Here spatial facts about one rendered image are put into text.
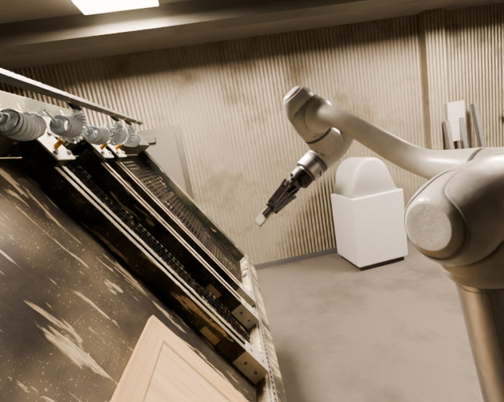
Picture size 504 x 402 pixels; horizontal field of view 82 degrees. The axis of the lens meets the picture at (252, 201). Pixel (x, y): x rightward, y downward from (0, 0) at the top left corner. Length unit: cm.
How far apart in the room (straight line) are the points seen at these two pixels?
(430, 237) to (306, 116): 53
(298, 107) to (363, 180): 287
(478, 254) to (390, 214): 347
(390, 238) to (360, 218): 49
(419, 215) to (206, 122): 365
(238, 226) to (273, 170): 94
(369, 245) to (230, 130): 230
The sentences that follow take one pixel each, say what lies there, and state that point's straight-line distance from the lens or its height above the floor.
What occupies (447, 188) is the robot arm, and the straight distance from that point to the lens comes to 48.
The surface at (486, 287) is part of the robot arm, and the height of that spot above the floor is 147.
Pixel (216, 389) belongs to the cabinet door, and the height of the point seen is 107.
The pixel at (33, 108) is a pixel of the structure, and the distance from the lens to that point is 213.
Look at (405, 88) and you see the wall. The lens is 486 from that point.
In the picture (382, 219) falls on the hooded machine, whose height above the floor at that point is 61.
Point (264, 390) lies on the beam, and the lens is 120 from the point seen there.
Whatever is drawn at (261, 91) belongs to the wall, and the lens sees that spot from 410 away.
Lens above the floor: 172
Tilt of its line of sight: 10 degrees down
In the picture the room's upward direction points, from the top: 10 degrees counter-clockwise
